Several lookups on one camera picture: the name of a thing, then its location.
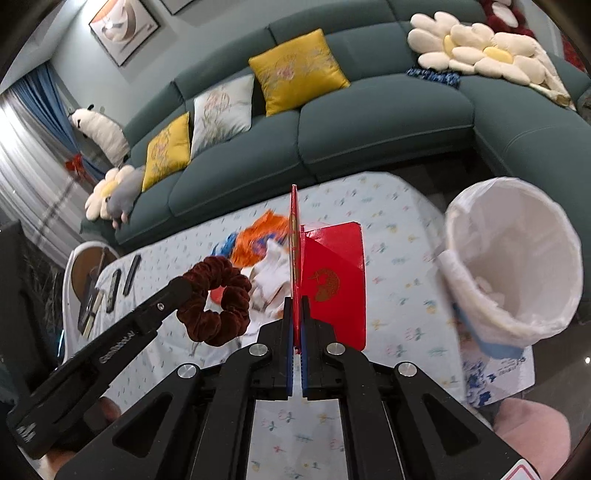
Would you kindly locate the dark green sofa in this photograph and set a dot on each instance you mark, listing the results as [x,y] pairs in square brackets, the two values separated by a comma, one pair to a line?
[383,124]

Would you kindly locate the black screen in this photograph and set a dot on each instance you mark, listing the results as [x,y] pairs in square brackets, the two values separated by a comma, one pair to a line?
[23,304]

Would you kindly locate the small daisy flower cushion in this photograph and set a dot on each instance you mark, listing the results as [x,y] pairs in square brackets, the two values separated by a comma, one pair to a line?
[99,196]

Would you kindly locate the white sheer curtain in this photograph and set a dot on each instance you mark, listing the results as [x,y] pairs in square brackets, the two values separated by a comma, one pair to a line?
[27,175]

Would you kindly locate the floral tablecloth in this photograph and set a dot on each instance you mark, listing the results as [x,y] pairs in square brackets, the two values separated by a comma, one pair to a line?
[397,230]

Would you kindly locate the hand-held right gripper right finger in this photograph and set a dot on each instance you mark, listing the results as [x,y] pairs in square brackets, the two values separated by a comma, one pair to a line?
[305,369]

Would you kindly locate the waste bin with white liner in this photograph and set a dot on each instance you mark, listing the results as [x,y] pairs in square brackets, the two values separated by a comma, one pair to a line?
[512,240]

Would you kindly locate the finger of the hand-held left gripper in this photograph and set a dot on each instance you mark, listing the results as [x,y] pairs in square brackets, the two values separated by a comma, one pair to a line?
[166,300]

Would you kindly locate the orange plastic wrapper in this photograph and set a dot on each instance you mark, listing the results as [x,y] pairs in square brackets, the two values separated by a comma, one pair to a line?
[261,237]

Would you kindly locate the crumpled white paper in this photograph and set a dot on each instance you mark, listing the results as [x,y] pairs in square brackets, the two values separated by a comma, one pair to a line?
[272,277]

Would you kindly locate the framed wall picture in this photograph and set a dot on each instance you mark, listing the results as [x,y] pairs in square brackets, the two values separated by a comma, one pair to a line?
[122,27]

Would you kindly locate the blue curtain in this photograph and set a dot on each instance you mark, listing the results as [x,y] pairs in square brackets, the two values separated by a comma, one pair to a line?
[46,106]

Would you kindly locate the panda plush toy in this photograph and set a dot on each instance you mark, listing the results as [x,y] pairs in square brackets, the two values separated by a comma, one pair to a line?
[104,134]

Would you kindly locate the red paper envelope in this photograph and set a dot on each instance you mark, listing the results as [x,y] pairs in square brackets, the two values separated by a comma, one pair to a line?
[332,277]

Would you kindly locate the red curtain tie bow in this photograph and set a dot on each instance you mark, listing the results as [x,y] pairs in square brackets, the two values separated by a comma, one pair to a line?
[75,164]

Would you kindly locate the large yellow embroidered cushion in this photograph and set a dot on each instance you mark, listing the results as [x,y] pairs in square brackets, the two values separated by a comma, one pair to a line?
[298,69]

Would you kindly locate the dark red velvet scrunchie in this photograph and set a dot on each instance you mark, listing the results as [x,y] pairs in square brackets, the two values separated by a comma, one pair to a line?
[203,268]

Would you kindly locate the round white side table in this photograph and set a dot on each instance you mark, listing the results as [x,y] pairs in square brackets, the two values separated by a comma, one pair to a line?
[83,272]

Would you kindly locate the person's pink clothing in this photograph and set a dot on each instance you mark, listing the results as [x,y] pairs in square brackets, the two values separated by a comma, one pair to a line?
[531,422]

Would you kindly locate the white daisy flower cushion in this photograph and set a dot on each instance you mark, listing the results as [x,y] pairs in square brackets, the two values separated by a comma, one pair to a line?
[503,55]
[438,41]

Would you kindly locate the grey plush toy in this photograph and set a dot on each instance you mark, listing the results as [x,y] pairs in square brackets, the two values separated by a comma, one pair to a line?
[124,194]

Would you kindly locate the blue patterned scrunchie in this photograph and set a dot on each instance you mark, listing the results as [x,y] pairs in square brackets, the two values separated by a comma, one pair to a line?
[434,77]

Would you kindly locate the small yellow embroidered cushion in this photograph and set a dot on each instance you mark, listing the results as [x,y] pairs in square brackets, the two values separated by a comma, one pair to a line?
[166,152]

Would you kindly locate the pale embroidered cushion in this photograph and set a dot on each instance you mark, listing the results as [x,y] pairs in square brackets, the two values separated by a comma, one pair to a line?
[221,115]

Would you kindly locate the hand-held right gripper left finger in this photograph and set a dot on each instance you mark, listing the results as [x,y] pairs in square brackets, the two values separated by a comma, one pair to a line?
[289,369]

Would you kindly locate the red plush toy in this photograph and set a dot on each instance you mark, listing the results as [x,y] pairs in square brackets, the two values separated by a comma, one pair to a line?
[505,14]

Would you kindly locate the long black remote control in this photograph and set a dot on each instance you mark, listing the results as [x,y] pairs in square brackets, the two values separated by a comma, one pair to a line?
[131,274]

